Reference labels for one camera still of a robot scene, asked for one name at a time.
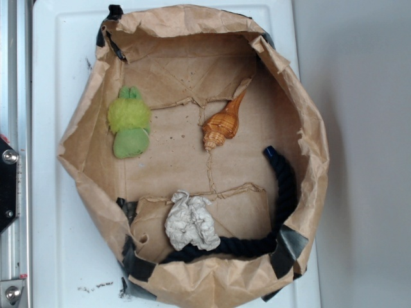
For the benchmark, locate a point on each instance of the aluminium frame rail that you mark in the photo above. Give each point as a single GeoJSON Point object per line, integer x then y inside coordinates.
{"type": "Point", "coordinates": [15, 126]}

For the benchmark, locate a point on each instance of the white plastic base tray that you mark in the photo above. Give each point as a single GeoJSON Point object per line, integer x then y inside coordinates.
{"type": "Point", "coordinates": [72, 264]}

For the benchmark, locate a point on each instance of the black metal bracket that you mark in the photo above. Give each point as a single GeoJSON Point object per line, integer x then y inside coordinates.
{"type": "Point", "coordinates": [9, 184]}

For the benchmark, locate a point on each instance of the brown paper bag tray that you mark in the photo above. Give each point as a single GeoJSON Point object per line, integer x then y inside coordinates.
{"type": "Point", "coordinates": [188, 62]}

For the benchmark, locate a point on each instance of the orange spiral sea shell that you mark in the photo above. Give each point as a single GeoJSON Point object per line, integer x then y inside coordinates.
{"type": "Point", "coordinates": [222, 125]}

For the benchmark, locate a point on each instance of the crumpled white paper ball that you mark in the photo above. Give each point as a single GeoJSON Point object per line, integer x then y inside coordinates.
{"type": "Point", "coordinates": [189, 222]}

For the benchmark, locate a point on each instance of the green plush toy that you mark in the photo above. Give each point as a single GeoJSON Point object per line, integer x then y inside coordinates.
{"type": "Point", "coordinates": [129, 120]}

